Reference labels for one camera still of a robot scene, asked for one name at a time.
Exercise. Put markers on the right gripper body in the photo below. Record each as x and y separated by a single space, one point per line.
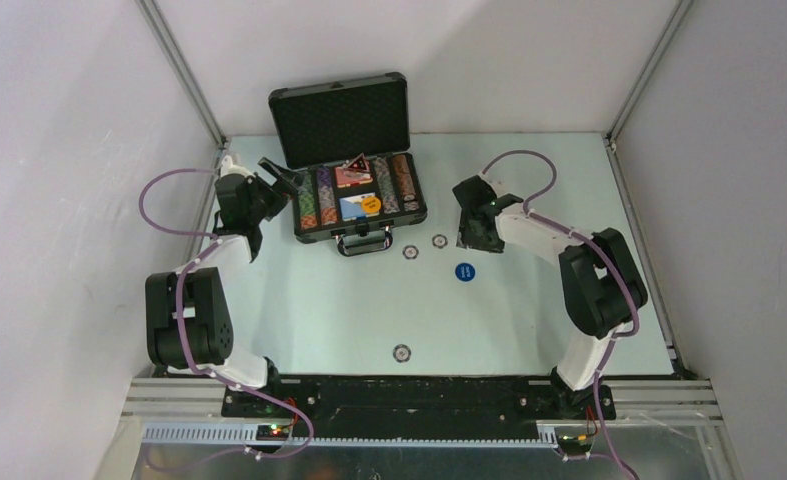
486 244

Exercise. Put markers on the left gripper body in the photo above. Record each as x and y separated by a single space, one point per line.
258 208

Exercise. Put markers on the blue round button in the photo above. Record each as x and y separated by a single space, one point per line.
465 272

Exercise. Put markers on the red playing card box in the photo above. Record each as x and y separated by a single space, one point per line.
349 177

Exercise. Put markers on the triangular dealer button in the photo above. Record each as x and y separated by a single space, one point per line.
358 165

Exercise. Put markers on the black poker set case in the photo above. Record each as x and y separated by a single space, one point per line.
349 141

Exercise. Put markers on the orange round button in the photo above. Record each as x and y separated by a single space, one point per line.
371 205

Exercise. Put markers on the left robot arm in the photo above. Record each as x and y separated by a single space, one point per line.
188 321

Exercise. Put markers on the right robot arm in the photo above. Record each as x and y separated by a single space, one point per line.
603 290

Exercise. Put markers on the poker chip middle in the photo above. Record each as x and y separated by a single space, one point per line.
439 241

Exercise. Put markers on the poker chip near disc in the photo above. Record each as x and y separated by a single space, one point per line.
410 252

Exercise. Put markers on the blue playing card box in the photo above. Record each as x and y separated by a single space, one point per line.
350 207

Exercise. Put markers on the poker chip front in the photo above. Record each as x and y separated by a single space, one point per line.
401 353

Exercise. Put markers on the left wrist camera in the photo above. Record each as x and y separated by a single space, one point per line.
230 164

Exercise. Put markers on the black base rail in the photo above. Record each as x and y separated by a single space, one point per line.
435 408

